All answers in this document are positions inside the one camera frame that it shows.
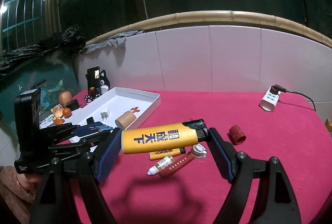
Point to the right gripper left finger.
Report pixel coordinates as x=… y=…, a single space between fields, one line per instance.
x=106 y=154

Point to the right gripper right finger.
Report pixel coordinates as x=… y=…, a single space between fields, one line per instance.
x=223 y=154

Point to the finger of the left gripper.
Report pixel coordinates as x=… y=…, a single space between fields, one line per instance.
x=77 y=147
x=89 y=129

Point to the red box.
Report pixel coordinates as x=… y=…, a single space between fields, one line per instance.
x=177 y=165

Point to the small dropper bottle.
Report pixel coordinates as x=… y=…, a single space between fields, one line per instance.
x=160 y=165

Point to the person left hand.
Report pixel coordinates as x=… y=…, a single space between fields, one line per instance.
x=18 y=192

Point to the white charger plug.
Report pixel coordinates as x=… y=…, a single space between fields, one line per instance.
x=104 y=114

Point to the red bottle cap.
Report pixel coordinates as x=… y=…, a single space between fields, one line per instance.
x=236 y=135

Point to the black charger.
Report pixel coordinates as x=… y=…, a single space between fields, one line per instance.
x=73 y=105

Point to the white cardboard tray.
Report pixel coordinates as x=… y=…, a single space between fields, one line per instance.
x=118 y=100

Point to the orange peel pieces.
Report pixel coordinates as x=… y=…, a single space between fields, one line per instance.
x=60 y=114

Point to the black cat phone holder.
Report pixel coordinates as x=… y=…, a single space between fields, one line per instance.
x=105 y=86

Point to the apple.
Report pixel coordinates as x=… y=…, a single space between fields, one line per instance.
x=64 y=98

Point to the red tablecloth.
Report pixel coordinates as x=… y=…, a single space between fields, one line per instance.
x=293 y=132

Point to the black phone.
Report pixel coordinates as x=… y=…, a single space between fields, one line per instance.
x=93 y=81

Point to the grey cloth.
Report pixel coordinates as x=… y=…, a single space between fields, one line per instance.
x=117 y=41

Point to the bamboo rail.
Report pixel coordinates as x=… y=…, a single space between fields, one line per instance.
x=227 y=17

